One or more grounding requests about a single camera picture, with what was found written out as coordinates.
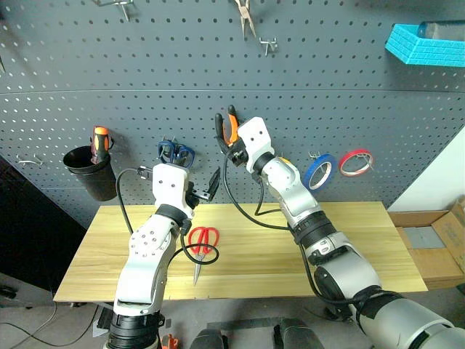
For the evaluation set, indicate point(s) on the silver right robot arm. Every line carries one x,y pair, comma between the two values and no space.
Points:
338,261

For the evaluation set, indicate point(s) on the dark grey metal pegboard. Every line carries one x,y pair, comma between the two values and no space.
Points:
109,72

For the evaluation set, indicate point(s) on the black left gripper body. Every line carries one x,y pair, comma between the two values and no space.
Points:
192,196

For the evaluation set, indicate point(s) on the blue tape roll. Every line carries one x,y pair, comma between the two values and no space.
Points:
313,171

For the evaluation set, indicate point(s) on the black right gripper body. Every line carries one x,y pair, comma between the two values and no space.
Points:
237,154

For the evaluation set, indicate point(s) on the black plastic cup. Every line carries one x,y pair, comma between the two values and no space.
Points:
91,174

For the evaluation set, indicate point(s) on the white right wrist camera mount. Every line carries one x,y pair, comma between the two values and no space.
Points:
256,141

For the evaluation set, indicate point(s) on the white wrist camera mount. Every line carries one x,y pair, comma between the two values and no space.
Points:
256,141
169,185

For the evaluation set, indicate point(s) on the cyan plastic basket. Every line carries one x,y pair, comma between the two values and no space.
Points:
417,49

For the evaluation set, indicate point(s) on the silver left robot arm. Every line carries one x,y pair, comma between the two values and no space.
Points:
145,254

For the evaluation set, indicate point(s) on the red tape roll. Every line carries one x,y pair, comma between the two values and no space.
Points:
347,160

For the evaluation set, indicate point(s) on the orange black screwdriver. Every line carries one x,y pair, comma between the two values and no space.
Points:
100,141

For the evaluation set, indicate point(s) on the small orange object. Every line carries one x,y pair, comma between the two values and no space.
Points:
169,341

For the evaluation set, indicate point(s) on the silver pegboard hook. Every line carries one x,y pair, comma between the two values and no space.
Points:
313,155
32,161
367,157
121,7
269,43

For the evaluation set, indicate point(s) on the dark rounded shape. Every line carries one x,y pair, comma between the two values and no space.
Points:
294,334
209,340

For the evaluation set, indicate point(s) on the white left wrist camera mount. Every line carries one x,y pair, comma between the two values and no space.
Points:
169,185

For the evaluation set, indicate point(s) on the brown cardboard box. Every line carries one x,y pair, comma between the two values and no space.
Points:
432,254

